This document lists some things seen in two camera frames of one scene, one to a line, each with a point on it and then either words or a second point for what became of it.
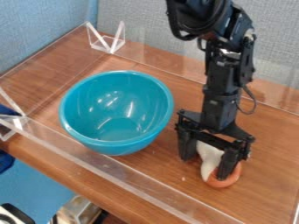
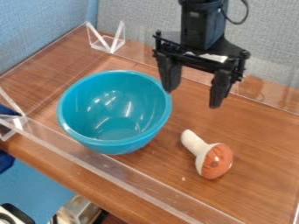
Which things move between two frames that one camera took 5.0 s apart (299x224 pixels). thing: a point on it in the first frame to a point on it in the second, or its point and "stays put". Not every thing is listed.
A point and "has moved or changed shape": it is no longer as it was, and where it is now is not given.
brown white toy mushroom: x=209 y=157 has moved or changed shape
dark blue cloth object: x=6 y=159 stays put
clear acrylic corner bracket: x=106 y=43 stays put
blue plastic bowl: x=114 y=111 stays put
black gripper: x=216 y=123 to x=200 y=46
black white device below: x=12 y=215 stays put
